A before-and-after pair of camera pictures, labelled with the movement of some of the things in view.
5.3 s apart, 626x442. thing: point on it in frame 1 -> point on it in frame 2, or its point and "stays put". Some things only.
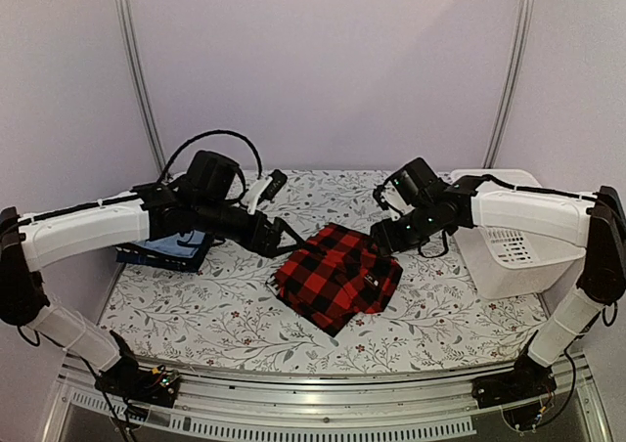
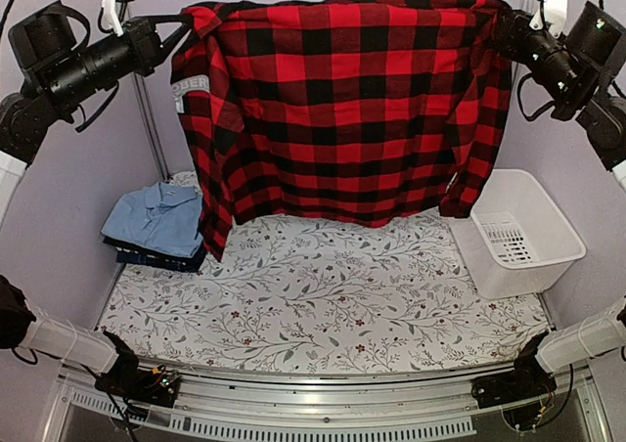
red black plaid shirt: [334, 276] -> [351, 110]
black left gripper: [254, 243] -> [147, 47]
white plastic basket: [515, 264] stays put
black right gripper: [388, 241] -> [510, 23]
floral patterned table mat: [227, 319] stays put
